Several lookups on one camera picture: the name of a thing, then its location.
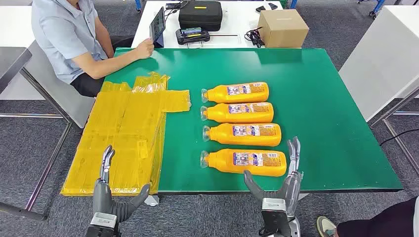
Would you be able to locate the blue metal leg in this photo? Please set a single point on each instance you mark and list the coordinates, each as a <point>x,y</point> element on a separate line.
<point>138,5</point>
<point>293,3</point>

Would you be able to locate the person's hand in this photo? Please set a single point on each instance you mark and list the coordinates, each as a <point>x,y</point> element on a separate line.
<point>144,49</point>

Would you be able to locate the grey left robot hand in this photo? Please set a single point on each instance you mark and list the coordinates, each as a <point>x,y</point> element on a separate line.
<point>103,196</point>

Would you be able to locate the orange detergent bottle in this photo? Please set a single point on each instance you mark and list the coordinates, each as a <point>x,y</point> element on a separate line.
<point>222,134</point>
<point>217,93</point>
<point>222,163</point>
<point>219,113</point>

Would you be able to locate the white table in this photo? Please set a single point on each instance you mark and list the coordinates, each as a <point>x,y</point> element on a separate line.
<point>376,65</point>
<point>13,26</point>
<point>235,19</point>

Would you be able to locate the white bench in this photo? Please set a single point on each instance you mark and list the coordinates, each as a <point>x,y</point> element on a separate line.
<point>59,98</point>

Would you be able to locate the yellow taped cardboard mat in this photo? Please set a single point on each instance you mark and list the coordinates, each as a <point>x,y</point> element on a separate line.
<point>114,140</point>

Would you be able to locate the person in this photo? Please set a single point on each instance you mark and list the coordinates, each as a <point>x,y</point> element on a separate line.
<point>386,225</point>
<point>62,36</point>

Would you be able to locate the brown cardboard box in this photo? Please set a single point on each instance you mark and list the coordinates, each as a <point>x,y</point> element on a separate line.
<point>284,29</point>

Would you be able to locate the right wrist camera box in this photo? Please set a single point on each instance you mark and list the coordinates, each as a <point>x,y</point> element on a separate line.
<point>274,204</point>

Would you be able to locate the black tablet on stand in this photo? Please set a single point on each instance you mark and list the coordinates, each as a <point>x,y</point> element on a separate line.
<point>157,23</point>

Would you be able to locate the black carrying case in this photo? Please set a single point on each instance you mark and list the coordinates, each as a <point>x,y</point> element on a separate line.
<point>200,16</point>

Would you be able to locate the black handheld controller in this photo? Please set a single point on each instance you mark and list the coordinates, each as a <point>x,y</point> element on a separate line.
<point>192,36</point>

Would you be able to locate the person's forearm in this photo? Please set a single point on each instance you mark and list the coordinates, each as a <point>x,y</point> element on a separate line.
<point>111,63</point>

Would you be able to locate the metal table frame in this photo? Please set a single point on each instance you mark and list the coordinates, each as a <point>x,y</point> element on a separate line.
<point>392,108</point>
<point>32,115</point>

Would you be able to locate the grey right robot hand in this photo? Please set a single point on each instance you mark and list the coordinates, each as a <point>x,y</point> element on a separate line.
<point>291,189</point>

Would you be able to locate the white table foot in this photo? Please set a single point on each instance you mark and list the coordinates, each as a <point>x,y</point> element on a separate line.
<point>302,196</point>
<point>152,200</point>

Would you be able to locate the blue wheeled cart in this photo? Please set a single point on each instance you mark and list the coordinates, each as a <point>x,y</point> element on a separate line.
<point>378,6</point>

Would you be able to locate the black phone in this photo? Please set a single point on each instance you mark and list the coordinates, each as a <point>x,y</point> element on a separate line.
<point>272,6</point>
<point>260,8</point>

